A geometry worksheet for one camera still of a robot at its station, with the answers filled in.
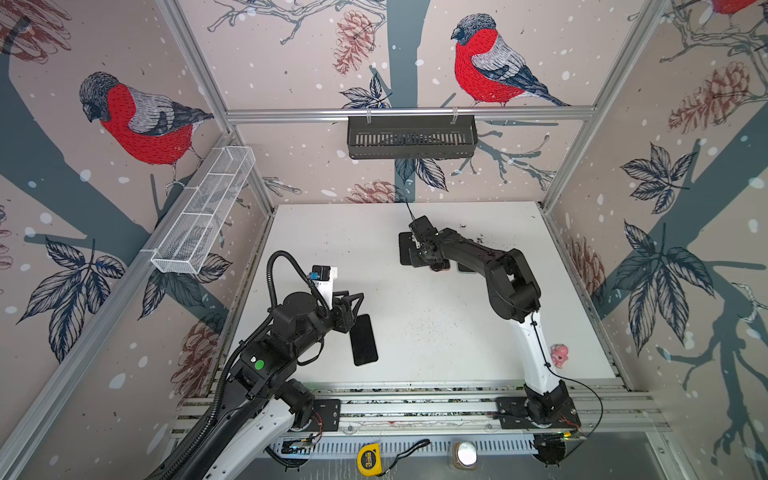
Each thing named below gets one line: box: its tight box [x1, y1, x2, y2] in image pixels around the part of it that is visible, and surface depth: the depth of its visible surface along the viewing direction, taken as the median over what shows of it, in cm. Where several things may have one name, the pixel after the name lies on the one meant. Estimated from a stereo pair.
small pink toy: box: [550, 343, 569, 369], surface depth 83 cm
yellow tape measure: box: [357, 443, 383, 477], surface depth 67 cm
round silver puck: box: [453, 441, 478, 470], surface depth 61 cm
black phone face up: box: [350, 314, 378, 366], surface depth 87 cm
